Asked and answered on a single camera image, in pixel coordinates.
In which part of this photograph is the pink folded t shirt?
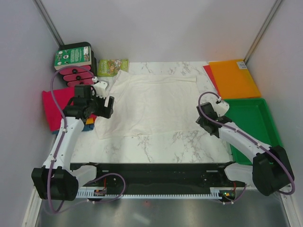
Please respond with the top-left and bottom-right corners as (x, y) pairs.
(42, 87), (74, 134)

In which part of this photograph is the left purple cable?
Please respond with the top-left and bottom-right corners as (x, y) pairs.
(44, 66), (126, 216)

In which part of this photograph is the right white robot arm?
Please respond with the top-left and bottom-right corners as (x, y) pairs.
(196, 102), (295, 196)

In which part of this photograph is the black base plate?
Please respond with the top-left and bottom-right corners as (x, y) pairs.
(71, 161), (247, 196)

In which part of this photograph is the aluminium rail frame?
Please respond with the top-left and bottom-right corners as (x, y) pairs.
(22, 189), (303, 227)

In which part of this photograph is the aluminium corner post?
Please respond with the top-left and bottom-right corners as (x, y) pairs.
(243, 0), (284, 64)
(33, 0), (64, 46)

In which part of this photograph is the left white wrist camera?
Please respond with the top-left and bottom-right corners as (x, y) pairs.
(93, 81), (109, 98)

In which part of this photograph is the orange plastic board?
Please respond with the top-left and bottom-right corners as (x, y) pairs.
(209, 59), (261, 99)

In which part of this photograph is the right aluminium corner post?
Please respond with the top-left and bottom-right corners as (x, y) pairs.
(243, 0), (284, 64)

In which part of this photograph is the lime green picture book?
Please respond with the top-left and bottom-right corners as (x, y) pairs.
(98, 59), (129, 77)

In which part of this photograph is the blue folded t shirt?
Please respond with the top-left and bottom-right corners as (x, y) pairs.
(52, 124), (94, 135)

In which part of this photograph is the black pink drawer unit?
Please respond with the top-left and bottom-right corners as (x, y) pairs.
(58, 42), (97, 87)

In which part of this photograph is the white t shirt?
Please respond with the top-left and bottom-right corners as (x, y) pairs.
(95, 71), (199, 140)

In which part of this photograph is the white slotted cable duct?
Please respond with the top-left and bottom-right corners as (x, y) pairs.
(76, 187), (232, 199)

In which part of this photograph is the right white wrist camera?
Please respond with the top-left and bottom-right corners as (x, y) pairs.
(214, 100), (230, 116)

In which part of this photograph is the red plastic board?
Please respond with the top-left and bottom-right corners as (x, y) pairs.
(203, 65), (220, 94)

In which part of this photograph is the left aluminium corner post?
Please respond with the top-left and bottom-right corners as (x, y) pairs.
(33, 0), (64, 46)

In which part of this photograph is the green plastic tray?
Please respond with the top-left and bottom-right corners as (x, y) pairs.
(221, 97), (284, 165)

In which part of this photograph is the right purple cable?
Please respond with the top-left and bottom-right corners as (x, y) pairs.
(197, 91), (296, 205)

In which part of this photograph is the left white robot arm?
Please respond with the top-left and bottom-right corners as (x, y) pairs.
(31, 81), (114, 201)

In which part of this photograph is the green book on drawers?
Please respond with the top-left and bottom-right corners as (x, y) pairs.
(54, 46), (92, 70)

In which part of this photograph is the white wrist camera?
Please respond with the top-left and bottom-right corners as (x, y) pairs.
(214, 100), (230, 116)
(93, 81), (109, 98)

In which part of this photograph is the purple cable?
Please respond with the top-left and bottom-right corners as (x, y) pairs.
(197, 91), (296, 205)
(44, 66), (126, 216)

